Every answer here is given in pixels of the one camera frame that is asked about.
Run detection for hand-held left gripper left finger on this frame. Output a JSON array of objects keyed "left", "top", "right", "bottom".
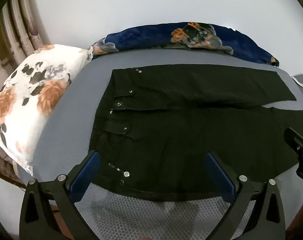
[{"left": 19, "top": 150, "right": 102, "bottom": 240}]

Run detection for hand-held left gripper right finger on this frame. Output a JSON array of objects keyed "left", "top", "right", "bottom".
[{"left": 205, "top": 151, "right": 286, "bottom": 240}]

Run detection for black pants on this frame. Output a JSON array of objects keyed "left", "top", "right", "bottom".
[{"left": 88, "top": 64, "right": 303, "bottom": 203}]

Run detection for white floral pillow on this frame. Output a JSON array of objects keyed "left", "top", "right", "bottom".
[{"left": 0, "top": 44, "right": 94, "bottom": 175}]

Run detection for blue floral blanket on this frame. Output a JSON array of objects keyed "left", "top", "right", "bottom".
[{"left": 88, "top": 22, "right": 280, "bottom": 67}]

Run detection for white cable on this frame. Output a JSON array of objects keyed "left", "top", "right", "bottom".
[{"left": 292, "top": 76, "right": 303, "bottom": 91}]

